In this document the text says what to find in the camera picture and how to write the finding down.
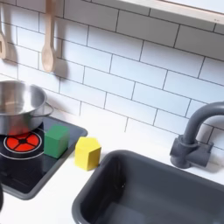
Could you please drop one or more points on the yellow block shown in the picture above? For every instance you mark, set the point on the yellow block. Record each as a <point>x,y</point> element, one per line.
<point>87,154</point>

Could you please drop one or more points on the green block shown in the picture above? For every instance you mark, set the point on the green block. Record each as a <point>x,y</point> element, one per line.
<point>56,141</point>

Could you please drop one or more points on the black toy stove top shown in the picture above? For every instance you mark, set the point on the black toy stove top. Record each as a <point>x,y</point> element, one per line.
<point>26,172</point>

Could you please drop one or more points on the steel pot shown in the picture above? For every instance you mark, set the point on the steel pot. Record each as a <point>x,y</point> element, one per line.
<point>20,106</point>

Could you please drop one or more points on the grey sink basin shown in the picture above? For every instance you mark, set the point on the grey sink basin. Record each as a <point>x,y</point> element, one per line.
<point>151,192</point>

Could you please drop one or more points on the wooden spoon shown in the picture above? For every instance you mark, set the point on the wooden spoon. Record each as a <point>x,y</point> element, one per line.
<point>2,46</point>
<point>49,49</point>

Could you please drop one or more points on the grey tap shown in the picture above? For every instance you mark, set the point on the grey tap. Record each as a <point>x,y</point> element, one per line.
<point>191,140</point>

